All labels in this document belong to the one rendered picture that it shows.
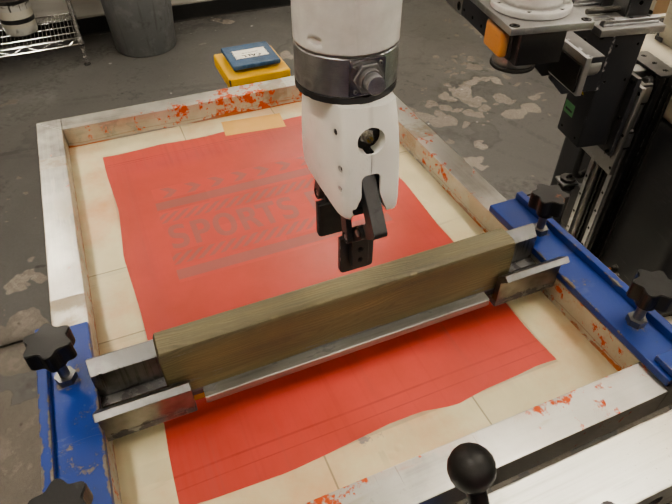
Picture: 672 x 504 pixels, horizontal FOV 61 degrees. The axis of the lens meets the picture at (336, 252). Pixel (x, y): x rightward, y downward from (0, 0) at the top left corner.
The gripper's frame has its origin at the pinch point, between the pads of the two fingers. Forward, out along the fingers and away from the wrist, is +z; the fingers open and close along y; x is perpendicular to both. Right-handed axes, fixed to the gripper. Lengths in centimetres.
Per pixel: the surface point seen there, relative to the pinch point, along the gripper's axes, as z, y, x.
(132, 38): 100, 317, 0
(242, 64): 15, 71, -8
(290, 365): 12.6, -3.1, 7.0
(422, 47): 112, 265, -167
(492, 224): 14.4, 9.5, -25.7
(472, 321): 16.6, -2.5, -15.4
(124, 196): 16.6, 37.7, 19.0
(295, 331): 8.9, -2.1, 5.9
